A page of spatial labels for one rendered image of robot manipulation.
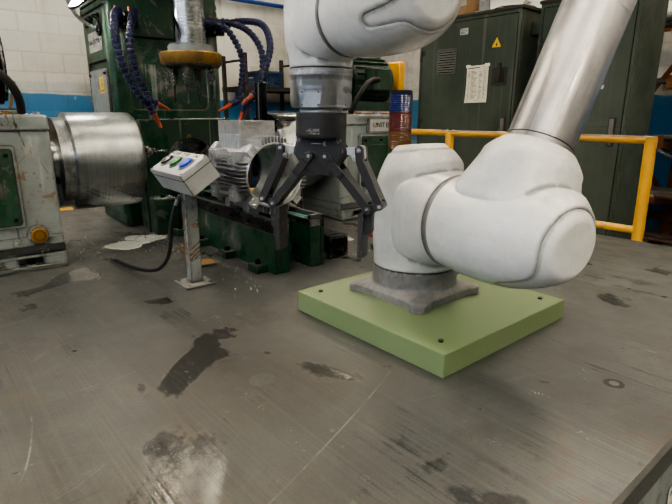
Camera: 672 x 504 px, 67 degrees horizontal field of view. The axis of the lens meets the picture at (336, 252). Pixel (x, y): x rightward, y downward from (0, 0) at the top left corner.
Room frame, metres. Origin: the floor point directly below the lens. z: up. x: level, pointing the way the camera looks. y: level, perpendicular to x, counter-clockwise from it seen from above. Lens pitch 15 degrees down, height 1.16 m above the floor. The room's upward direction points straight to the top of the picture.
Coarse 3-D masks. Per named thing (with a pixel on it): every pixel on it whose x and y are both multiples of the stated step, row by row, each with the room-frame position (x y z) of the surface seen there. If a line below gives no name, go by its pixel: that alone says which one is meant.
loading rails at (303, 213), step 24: (216, 216) 1.37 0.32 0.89; (240, 216) 1.26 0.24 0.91; (264, 216) 1.24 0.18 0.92; (288, 216) 1.27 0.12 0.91; (312, 216) 1.20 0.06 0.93; (216, 240) 1.37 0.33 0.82; (240, 240) 1.26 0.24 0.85; (264, 240) 1.17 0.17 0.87; (288, 240) 1.16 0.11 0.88; (312, 240) 1.20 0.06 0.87; (264, 264) 1.15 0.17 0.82; (288, 264) 1.16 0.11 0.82; (312, 264) 1.20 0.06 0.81
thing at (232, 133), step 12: (228, 120) 1.40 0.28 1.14; (240, 120) 1.42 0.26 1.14; (252, 120) 1.42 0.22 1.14; (264, 120) 1.38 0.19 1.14; (228, 132) 1.34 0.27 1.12; (240, 132) 1.29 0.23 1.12; (252, 132) 1.31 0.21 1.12; (264, 132) 1.33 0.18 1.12; (228, 144) 1.33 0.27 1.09; (240, 144) 1.29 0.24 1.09
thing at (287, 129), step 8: (280, 120) 1.67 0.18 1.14; (288, 120) 1.69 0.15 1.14; (280, 128) 1.64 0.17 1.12; (288, 128) 1.66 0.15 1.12; (280, 136) 1.63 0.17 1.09; (288, 136) 1.64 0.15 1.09; (256, 160) 1.75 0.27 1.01; (256, 168) 1.74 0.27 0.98; (256, 176) 1.75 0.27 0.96; (312, 176) 1.72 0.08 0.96; (320, 176) 1.75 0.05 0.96; (304, 184) 1.75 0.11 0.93; (312, 184) 1.78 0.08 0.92
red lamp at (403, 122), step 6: (390, 114) 1.33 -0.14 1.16; (396, 114) 1.32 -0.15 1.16; (402, 114) 1.32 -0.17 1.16; (408, 114) 1.32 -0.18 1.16; (390, 120) 1.33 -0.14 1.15; (396, 120) 1.32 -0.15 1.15; (402, 120) 1.32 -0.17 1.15; (408, 120) 1.32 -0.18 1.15; (390, 126) 1.33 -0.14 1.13; (396, 126) 1.32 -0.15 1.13; (402, 126) 1.32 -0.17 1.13; (408, 126) 1.32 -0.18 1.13
